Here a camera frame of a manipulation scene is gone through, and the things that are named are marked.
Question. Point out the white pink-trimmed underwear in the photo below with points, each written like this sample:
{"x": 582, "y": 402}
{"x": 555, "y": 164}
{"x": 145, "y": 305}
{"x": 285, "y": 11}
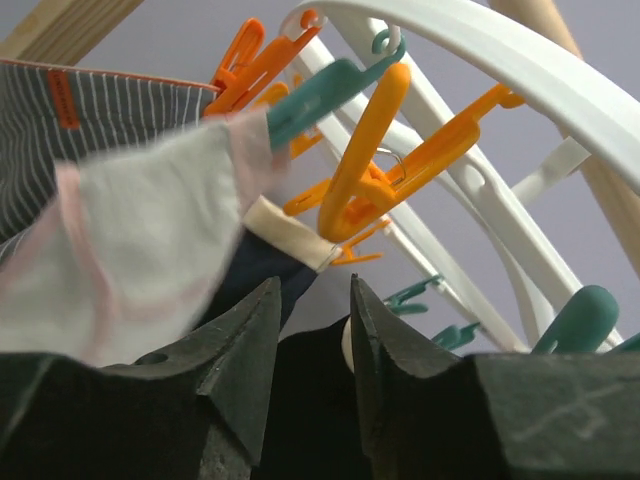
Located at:
{"x": 127, "y": 255}

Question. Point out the wooden hanging rack frame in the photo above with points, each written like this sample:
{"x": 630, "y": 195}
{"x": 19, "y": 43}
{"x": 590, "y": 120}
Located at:
{"x": 356, "y": 199}

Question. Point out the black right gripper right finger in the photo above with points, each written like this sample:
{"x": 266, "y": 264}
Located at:
{"x": 426, "y": 413}

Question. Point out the white oval clip hanger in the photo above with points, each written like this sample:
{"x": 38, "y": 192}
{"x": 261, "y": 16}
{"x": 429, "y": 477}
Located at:
{"x": 475, "y": 150}

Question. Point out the grey striped underwear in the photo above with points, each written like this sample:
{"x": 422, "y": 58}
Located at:
{"x": 51, "y": 113}

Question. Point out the navy blue underwear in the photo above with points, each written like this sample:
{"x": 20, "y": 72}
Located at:
{"x": 272, "y": 244}

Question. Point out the black underwear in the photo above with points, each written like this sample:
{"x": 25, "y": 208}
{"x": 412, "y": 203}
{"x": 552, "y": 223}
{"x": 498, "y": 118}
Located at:
{"x": 312, "y": 428}

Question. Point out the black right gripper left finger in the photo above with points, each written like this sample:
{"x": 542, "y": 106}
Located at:
{"x": 194, "y": 409}

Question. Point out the teal clothes peg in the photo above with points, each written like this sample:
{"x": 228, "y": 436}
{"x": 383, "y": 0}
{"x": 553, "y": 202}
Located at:
{"x": 400, "y": 303}
{"x": 329, "y": 89}
{"x": 454, "y": 337}
{"x": 582, "y": 325}

